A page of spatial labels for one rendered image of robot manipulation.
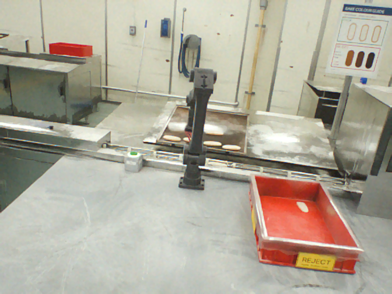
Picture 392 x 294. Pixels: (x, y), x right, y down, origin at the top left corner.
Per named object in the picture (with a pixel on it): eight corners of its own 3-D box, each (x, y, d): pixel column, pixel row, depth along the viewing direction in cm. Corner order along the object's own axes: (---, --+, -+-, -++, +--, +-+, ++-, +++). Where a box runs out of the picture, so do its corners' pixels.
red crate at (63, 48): (48, 53, 463) (48, 43, 459) (60, 51, 496) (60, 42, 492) (83, 56, 461) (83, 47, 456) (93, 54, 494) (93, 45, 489)
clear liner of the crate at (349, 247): (256, 264, 106) (261, 239, 103) (245, 191, 151) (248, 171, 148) (360, 276, 105) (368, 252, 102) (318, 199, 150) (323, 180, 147)
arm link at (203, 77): (191, 79, 122) (218, 81, 123) (191, 64, 133) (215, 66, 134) (182, 168, 150) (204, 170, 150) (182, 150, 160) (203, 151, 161)
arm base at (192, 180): (178, 187, 150) (204, 190, 149) (179, 171, 147) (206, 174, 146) (179, 178, 158) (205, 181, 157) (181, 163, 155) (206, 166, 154)
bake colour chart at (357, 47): (325, 72, 224) (342, 0, 207) (325, 72, 224) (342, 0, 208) (375, 79, 218) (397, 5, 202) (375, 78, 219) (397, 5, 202)
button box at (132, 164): (122, 177, 162) (122, 156, 158) (128, 170, 169) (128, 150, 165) (138, 179, 161) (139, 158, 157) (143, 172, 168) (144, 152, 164)
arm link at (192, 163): (186, 174, 149) (198, 174, 149) (188, 153, 145) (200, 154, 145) (185, 165, 157) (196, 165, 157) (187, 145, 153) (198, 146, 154)
